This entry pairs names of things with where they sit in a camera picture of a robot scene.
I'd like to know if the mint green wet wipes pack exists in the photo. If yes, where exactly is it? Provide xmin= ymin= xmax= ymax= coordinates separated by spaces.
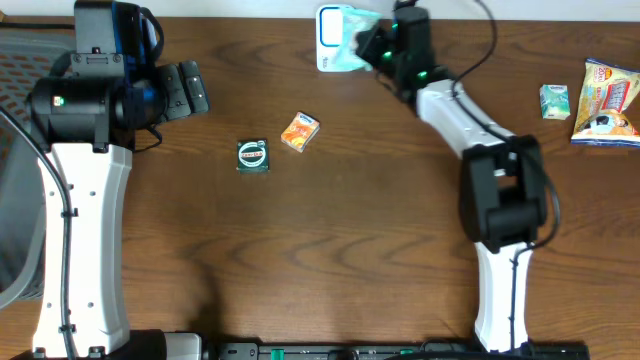
xmin=329 ymin=6 xmax=382 ymax=72

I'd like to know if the green Zam-Buk box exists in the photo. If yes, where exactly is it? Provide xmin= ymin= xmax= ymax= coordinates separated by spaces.
xmin=236 ymin=139 xmax=270 ymax=173

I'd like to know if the orange Kleenex tissue pack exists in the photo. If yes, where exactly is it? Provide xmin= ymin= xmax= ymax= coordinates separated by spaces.
xmin=280 ymin=112 xmax=320 ymax=153

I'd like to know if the teal Kleenex tissue pack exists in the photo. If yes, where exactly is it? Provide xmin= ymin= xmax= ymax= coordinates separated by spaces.
xmin=539 ymin=84 xmax=571 ymax=120

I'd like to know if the cream yellow snack bag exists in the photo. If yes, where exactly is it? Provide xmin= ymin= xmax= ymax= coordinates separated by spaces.
xmin=570 ymin=58 xmax=639 ymax=148

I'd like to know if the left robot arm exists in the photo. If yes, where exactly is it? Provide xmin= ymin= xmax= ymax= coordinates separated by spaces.
xmin=27 ymin=1 xmax=210 ymax=359

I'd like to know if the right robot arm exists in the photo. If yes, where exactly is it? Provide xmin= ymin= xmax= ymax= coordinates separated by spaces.
xmin=355 ymin=1 xmax=551 ymax=356

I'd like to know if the white barcode scanner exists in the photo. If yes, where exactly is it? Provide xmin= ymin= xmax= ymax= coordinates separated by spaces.
xmin=315 ymin=4 xmax=359 ymax=73

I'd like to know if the grey plastic shopping basket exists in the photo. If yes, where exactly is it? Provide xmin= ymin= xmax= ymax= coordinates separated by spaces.
xmin=1 ymin=30 xmax=75 ymax=308

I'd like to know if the left black cable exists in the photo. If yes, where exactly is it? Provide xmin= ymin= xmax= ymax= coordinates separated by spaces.
xmin=0 ymin=107 xmax=81 ymax=360

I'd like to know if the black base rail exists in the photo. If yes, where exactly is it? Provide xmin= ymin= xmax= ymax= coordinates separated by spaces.
xmin=129 ymin=330 xmax=591 ymax=360

